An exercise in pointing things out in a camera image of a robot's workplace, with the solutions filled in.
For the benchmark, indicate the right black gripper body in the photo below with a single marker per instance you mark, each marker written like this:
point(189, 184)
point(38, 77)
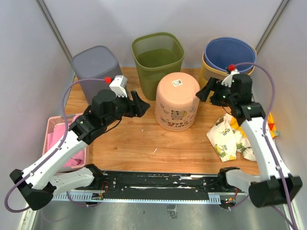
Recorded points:
point(220, 96)

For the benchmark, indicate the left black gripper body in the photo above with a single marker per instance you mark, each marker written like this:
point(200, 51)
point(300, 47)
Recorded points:
point(123, 107)

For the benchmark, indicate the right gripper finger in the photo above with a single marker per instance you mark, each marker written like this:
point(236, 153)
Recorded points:
point(205, 94)
point(213, 83)

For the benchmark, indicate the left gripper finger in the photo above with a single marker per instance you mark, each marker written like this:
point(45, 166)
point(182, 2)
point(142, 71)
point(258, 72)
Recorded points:
point(140, 107)
point(135, 97)

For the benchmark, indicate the peach plastic bucket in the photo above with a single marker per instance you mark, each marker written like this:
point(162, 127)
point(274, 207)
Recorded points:
point(176, 101)

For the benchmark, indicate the grey mesh waste bin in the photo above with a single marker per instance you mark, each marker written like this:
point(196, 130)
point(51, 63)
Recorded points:
point(93, 65)

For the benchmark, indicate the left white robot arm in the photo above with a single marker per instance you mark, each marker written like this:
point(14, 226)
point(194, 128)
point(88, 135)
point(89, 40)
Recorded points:
point(39, 183)

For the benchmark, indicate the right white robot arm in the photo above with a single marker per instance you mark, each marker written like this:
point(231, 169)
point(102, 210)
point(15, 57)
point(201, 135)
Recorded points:
point(275, 185)

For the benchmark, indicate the yellow mesh waste bin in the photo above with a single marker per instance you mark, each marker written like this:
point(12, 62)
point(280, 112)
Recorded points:
point(207, 72)

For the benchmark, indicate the yellow cloth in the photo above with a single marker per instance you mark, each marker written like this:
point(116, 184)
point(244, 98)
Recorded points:
point(271, 124)

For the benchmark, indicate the blue plastic bucket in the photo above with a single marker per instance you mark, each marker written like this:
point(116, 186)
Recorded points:
point(223, 51)

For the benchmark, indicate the white cartoon print cloth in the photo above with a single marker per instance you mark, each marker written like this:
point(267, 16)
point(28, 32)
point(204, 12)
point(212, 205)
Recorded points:
point(227, 139)

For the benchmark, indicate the green mesh waste bin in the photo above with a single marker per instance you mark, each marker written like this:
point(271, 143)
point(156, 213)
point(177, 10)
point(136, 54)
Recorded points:
point(155, 56)

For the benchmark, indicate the pink towel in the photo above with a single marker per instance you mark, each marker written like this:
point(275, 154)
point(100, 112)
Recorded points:
point(55, 136)

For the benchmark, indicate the pink plastic basket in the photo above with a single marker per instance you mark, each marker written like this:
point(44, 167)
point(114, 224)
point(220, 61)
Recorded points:
point(49, 134)

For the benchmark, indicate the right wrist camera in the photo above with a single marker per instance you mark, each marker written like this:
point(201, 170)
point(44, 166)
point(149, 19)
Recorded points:
point(227, 82)

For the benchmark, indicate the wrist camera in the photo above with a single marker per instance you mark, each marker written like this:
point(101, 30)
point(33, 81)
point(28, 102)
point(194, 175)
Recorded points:
point(227, 82)
point(118, 86)

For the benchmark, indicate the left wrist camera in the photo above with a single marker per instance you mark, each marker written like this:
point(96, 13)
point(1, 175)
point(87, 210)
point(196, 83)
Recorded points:
point(118, 86)

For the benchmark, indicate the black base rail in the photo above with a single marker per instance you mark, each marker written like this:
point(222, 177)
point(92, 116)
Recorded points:
point(156, 181)

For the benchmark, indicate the white cable duct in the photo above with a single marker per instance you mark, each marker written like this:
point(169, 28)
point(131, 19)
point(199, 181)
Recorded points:
point(142, 196)

